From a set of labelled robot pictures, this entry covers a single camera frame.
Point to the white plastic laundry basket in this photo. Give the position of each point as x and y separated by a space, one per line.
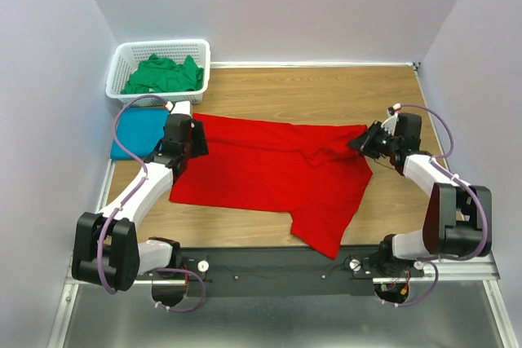
128 56

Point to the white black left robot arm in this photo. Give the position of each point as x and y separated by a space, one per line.
106 250

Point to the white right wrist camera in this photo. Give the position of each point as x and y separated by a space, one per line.
389 124

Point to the green crumpled t shirt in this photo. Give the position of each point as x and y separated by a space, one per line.
157 75

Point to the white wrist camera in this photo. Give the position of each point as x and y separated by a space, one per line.
181 107
389 124

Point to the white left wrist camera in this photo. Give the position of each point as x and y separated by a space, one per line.
181 107

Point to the white table edge rail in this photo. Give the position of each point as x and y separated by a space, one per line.
308 64

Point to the blue folded t shirt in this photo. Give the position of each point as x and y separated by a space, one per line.
140 129

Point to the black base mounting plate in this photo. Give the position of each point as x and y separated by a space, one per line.
279 272

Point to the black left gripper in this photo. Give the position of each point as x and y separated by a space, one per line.
197 133

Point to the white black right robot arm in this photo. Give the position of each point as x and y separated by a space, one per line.
457 225

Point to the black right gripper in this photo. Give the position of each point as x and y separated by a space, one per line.
364 142

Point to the red t shirt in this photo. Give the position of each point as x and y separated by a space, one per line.
306 171

